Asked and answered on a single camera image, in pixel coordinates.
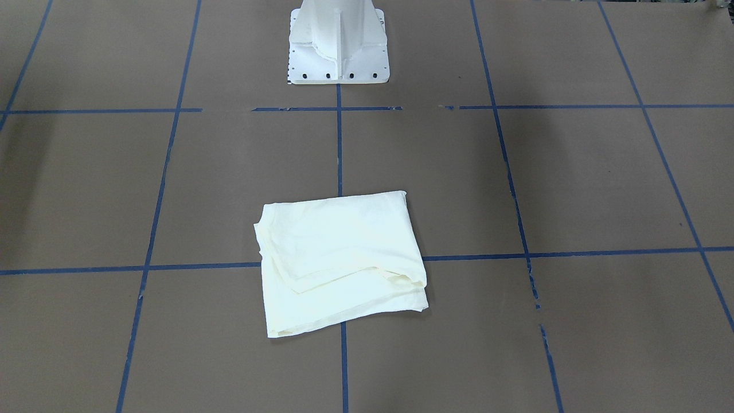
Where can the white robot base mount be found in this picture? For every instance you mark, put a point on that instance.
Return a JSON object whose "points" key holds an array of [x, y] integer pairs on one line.
{"points": [[338, 42]]}

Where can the cream long-sleeve cat shirt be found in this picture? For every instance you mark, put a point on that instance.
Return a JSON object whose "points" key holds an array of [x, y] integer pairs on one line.
{"points": [[333, 260]]}

